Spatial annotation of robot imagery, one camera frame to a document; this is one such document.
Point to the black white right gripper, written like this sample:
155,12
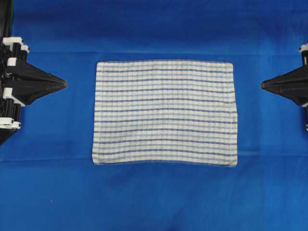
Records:
297,94

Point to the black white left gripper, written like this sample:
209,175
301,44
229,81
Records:
14,96

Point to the white blue striped towel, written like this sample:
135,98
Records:
165,110

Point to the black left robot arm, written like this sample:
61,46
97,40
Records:
20,82

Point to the blue table cloth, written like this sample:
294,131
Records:
48,181

